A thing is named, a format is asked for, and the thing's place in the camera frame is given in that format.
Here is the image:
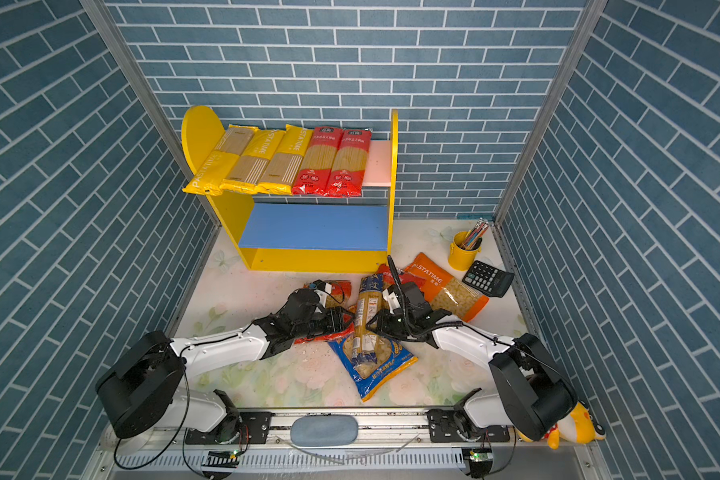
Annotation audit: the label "red fusilli bag left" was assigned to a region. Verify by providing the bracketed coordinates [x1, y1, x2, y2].
[295, 280, 356, 344]

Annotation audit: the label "red fusilli bag right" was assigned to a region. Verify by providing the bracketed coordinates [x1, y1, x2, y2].
[376, 262, 427, 290]

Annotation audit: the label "grey oval pad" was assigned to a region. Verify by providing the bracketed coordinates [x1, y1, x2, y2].
[290, 414, 359, 447]

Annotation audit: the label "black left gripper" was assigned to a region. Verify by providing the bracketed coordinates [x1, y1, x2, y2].
[292, 305, 358, 340]

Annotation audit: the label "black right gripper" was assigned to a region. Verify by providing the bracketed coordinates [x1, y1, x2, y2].
[364, 307, 416, 340]

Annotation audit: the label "yellow plush toy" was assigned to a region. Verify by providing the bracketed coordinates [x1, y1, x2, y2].
[543, 401, 606, 450]

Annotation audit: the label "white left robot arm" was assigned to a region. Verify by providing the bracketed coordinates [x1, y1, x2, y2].
[95, 288, 354, 443]

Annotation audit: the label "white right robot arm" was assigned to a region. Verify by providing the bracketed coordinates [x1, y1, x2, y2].
[368, 257, 578, 441]

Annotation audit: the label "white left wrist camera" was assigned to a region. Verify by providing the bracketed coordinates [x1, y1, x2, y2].
[308, 280, 338, 308]

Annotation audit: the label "yellow pen cup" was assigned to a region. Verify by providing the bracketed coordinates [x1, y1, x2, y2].
[448, 231, 482, 271]

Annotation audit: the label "black calculator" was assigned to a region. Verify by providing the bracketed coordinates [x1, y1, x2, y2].
[462, 260, 515, 298]

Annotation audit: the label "yellow shelf pink blue boards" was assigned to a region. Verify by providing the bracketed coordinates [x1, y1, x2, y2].
[181, 106, 398, 273]

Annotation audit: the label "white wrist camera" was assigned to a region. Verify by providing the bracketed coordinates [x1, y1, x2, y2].
[308, 280, 338, 308]
[382, 286, 401, 311]

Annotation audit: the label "yellow spaghetti bag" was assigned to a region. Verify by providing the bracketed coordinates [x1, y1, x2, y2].
[255, 125, 313, 195]
[183, 125, 259, 196]
[221, 130, 285, 195]

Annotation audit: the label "red fusilli bag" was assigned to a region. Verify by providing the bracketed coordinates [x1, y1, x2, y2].
[376, 262, 427, 290]
[295, 280, 356, 344]

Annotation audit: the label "blue Moli spaghetti bag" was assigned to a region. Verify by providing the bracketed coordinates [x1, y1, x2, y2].
[350, 273, 384, 379]

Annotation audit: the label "coloured pens in cup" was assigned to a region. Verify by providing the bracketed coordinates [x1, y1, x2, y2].
[460, 219, 490, 251]

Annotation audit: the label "orange pasta bag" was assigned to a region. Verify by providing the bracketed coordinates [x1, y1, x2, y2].
[404, 253, 489, 322]

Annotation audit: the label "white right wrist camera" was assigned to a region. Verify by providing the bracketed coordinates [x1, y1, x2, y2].
[382, 286, 401, 311]

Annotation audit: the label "red spaghetti bag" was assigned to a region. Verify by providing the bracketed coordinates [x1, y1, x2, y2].
[291, 127, 343, 195]
[324, 129, 372, 198]

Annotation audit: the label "blue macaroni bag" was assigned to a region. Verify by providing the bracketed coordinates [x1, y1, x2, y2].
[328, 335, 418, 401]

